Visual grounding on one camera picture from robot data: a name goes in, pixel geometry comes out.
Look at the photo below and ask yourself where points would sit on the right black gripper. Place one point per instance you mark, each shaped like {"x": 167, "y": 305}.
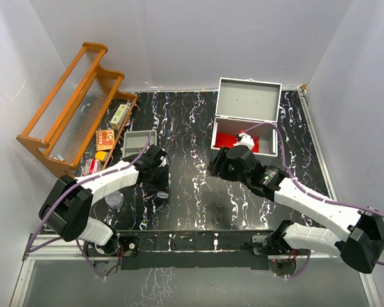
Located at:
{"x": 218, "y": 167}

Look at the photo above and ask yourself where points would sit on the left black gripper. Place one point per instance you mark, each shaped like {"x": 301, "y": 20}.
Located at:
{"x": 160, "y": 186}

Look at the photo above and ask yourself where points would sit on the red first aid pouch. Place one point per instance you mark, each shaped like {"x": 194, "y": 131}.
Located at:
{"x": 229, "y": 141}

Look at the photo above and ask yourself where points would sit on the white medicine bottle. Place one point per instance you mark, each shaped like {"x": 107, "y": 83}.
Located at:
{"x": 162, "y": 195}

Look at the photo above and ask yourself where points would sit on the grey plastic tray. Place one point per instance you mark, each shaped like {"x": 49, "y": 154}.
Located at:
{"x": 134, "y": 141}

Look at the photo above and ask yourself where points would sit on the grey metal case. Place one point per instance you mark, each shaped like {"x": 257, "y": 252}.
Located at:
{"x": 251, "y": 106}

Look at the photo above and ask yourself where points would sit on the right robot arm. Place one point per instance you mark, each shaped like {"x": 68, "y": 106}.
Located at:
{"x": 356, "y": 235}

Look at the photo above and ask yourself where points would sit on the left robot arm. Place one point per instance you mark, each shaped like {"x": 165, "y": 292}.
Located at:
{"x": 66, "y": 210}

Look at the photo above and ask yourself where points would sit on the red white medicine box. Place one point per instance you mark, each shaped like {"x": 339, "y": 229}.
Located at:
{"x": 91, "y": 166}

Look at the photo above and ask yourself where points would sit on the green white medicine box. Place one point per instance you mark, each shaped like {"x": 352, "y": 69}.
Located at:
{"x": 119, "y": 117}

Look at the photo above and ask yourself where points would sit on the clear round container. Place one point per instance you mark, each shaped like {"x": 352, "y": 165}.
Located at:
{"x": 115, "y": 200}

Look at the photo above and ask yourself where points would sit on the orange patterned box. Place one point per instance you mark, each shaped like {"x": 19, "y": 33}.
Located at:
{"x": 105, "y": 139}

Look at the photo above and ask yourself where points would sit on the wooden shelf rack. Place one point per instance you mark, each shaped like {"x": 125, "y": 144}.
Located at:
{"x": 66, "y": 123}

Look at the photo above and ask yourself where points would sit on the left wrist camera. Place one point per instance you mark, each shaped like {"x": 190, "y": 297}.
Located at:
{"x": 163, "y": 161}

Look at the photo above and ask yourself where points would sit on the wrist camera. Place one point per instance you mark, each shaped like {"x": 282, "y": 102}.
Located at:
{"x": 163, "y": 161}
{"x": 245, "y": 139}

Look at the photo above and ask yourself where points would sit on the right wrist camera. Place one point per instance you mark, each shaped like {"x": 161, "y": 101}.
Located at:
{"x": 245, "y": 139}

